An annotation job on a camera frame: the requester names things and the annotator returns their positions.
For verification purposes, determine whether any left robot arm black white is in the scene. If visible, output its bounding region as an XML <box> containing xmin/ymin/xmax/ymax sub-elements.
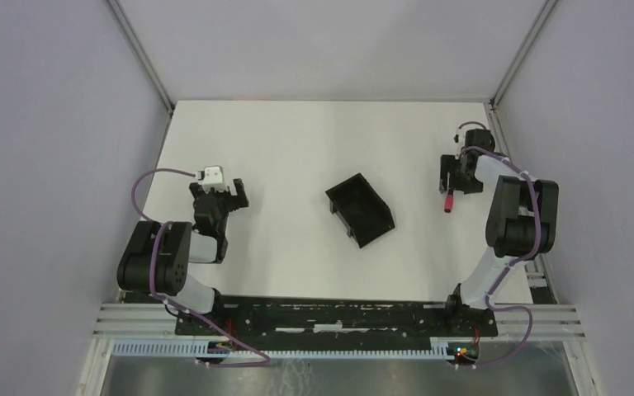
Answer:
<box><xmin>116</xmin><ymin>178</ymin><xmax>249</xmax><ymax>337</ymax></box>

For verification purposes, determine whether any aluminium frame post right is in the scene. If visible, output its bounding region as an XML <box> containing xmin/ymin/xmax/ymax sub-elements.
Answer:
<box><xmin>490</xmin><ymin>0</ymin><xmax>560</xmax><ymax>109</ymax></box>

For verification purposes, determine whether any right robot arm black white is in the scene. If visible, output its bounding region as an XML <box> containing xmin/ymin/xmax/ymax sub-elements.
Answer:
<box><xmin>439</xmin><ymin>121</ymin><xmax>559</xmax><ymax>337</ymax></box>

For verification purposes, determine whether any purple cable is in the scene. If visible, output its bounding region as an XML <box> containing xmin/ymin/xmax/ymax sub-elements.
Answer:
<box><xmin>457</xmin><ymin>120</ymin><xmax>543</xmax><ymax>368</ymax></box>
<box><xmin>131</xmin><ymin>167</ymin><xmax>272</xmax><ymax>368</ymax></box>

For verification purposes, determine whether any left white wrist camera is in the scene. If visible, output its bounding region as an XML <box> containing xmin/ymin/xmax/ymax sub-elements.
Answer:
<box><xmin>196</xmin><ymin>165</ymin><xmax>225</xmax><ymax>186</ymax></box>

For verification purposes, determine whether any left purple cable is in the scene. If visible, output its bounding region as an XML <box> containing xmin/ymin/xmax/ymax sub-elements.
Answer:
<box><xmin>131</xmin><ymin>167</ymin><xmax>272</xmax><ymax>368</ymax></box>

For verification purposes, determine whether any aluminium rail front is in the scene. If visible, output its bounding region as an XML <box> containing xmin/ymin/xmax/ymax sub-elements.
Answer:
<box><xmin>93</xmin><ymin>304</ymin><xmax>586</xmax><ymax>342</ymax></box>

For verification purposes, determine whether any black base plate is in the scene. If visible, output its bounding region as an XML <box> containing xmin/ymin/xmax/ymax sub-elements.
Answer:
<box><xmin>206</xmin><ymin>295</ymin><xmax>499</xmax><ymax>337</ymax></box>

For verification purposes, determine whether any aluminium frame post left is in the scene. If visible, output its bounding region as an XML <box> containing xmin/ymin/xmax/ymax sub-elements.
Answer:
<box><xmin>103</xmin><ymin>0</ymin><xmax>176</xmax><ymax>116</ymax></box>

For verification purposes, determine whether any red black screwdriver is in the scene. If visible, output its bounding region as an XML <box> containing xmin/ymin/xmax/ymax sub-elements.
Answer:
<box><xmin>443</xmin><ymin>189</ymin><xmax>454</xmax><ymax>213</ymax></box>

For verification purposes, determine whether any aluminium frame post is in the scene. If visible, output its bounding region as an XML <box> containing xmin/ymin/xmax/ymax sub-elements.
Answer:
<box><xmin>490</xmin><ymin>0</ymin><xmax>560</xmax><ymax>109</ymax></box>
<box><xmin>103</xmin><ymin>0</ymin><xmax>176</xmax><ymax>116</ymax></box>

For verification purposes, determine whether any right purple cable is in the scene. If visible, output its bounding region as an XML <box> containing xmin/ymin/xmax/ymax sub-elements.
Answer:
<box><xmin>457</xmin><ymin>120</ymin><xmax>543</xmax><ymax>368</ymax></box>

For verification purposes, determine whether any black plastic bin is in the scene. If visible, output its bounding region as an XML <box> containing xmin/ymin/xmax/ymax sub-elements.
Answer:
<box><xmin>325</xmin><ymin>173</ymin><xmax>395</xmax><ymax>248</ymax></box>

